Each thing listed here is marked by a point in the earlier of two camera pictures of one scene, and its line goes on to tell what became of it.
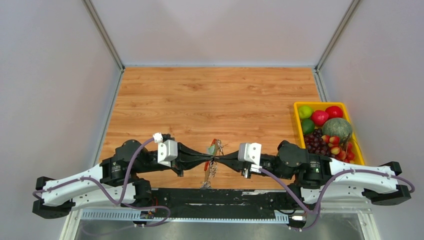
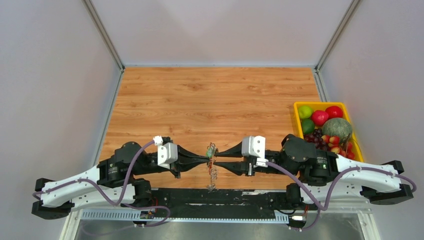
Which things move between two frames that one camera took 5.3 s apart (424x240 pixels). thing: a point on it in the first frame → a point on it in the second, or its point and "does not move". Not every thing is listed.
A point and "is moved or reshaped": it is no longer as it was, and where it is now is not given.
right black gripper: (232, 161) does not move
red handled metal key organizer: (207, 184) is moved or reshaped
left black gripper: (188, 159) does not move
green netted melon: (337, 127) does not move
